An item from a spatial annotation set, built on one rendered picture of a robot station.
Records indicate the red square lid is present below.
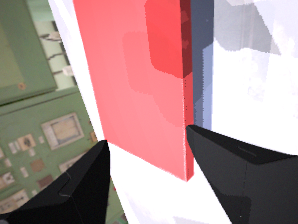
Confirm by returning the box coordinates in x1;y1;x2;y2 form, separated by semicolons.
72;0;194;183

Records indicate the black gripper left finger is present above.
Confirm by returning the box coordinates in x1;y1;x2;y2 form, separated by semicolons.
0;139;111;224

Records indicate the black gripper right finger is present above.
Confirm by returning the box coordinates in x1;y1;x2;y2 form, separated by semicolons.
186;124;298;224

